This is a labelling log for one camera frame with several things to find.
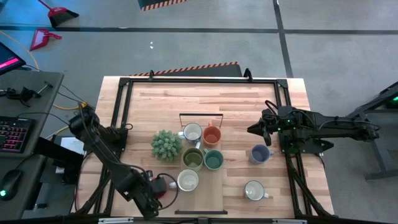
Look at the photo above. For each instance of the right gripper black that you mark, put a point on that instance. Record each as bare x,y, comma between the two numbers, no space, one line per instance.
271,123

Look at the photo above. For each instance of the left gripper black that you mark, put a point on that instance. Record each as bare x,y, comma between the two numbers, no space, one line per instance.
154,199

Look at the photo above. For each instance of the lavender mug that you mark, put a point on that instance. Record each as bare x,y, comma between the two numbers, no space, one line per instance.
259,154

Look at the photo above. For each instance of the yellow mug white inside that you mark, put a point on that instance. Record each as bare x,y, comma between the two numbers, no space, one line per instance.
188,180

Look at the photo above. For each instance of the orange mug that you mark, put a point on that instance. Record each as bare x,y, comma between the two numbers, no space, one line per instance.
212,138

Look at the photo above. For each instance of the light green mug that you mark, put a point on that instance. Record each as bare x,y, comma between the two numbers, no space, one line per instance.
214,161

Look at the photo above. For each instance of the olive green mug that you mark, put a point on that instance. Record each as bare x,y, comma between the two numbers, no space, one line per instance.
192,158

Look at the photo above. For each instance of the white mug blue pattern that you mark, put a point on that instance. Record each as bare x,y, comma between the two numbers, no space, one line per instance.
254,190
192,132

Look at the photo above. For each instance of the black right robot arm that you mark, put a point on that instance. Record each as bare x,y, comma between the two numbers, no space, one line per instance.
342,127

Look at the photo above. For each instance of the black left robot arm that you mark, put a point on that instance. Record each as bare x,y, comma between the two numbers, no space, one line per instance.
105,155

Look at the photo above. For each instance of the green artificial plant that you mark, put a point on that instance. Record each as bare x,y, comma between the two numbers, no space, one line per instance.
166,146

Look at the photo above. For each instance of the white paper sheet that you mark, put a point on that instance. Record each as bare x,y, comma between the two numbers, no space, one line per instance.
74,147

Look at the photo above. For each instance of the black metal stand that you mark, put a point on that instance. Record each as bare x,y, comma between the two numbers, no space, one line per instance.
388,93

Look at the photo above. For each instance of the black computer mouse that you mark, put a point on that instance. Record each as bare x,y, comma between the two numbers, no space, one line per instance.
11,183

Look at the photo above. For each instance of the black backlit keyboard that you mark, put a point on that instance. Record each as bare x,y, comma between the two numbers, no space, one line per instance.
14,133

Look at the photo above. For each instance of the black clamp tool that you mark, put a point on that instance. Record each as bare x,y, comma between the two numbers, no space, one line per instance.
25,93

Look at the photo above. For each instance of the grey desk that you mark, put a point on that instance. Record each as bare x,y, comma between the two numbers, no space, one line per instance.
18,79

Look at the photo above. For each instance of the red dustpan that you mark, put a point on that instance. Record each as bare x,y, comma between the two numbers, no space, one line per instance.
42,37

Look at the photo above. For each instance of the black monitor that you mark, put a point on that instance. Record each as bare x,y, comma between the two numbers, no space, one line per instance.
7,60

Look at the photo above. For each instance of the red broom black bristles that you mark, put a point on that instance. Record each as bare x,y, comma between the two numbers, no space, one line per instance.
59,13

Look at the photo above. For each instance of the silver metal bracket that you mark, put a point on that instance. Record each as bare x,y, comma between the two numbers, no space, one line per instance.
289,221
115,221

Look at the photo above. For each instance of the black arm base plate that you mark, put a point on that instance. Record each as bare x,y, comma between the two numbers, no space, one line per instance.
308,150
121,148

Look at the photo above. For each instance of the black frame clamp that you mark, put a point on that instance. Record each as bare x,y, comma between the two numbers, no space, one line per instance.
248,74
151,74

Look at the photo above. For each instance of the black aluminium table frame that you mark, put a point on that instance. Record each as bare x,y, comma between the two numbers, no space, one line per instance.
168,80

